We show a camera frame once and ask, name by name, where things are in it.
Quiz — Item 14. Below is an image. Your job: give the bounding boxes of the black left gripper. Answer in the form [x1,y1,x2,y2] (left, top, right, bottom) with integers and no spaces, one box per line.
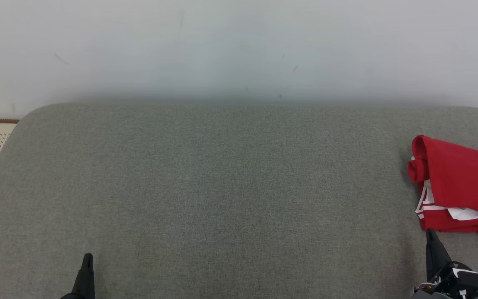
[60,252,95,299]

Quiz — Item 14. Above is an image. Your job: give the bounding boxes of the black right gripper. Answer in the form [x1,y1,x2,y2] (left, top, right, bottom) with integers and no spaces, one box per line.
[425,228,470,294]

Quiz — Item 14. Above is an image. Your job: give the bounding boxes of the red white basketball jersey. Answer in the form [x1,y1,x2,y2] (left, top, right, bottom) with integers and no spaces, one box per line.
[408,135,478,246]

